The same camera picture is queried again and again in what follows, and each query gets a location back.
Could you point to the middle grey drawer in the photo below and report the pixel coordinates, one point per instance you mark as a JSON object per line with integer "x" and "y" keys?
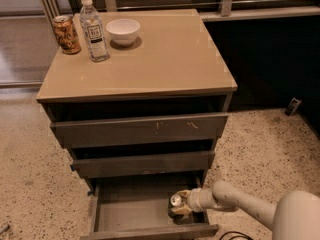
{"x": 144, "y": 165}

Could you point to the clear plastic water bottle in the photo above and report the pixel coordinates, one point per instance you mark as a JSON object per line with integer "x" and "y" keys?
{"x": 92, "y": 27}

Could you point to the white ceramic bowl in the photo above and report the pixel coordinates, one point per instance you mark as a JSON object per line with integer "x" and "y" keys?
{"x": 123, "y": 32}

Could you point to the grey drawer cabinet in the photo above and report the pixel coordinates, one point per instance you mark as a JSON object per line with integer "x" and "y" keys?
{"x": 173, "y": 68}

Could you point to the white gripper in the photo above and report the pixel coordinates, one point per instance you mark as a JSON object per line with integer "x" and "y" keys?
{"x": 194, "y": 199}

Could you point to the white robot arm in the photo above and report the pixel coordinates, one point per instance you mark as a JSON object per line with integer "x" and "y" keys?
{"x": 295, "y": 217}

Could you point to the small grey floor device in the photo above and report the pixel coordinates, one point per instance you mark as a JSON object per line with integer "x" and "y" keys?
{"x": 293, "y": 106}

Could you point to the grey object floor corner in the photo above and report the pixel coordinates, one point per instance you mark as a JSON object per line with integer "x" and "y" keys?
{"x": 4, "y": 229}

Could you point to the top grey drawer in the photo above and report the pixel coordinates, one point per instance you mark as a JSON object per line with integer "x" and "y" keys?
{"x": 139, "y": 130}

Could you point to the orange brown drink can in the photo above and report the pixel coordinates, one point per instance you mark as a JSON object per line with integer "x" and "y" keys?
{"x": 66, "y": 34}

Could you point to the green soda can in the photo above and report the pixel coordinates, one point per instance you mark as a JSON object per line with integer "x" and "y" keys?
{"x": 174, "y": 206}

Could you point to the open bottom grey drawer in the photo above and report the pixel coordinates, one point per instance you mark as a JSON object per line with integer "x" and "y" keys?
{"x": 136, "y": 208}

